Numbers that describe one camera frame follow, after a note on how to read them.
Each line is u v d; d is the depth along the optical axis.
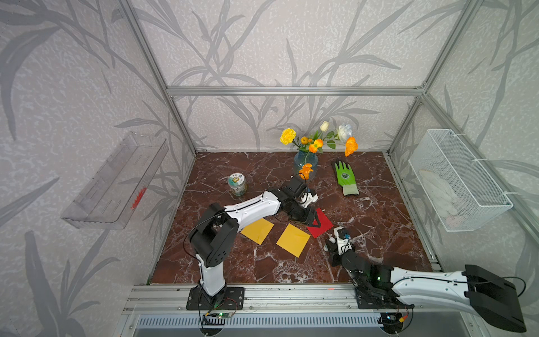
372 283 0.62
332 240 0.80
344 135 0.81
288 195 0.67
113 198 0.68
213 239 0.47
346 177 1.08
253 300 0.76
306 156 1.02
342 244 0.70
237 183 0.96
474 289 0.49
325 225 0.95
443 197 0.76
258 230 0.91
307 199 0.74
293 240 0.89
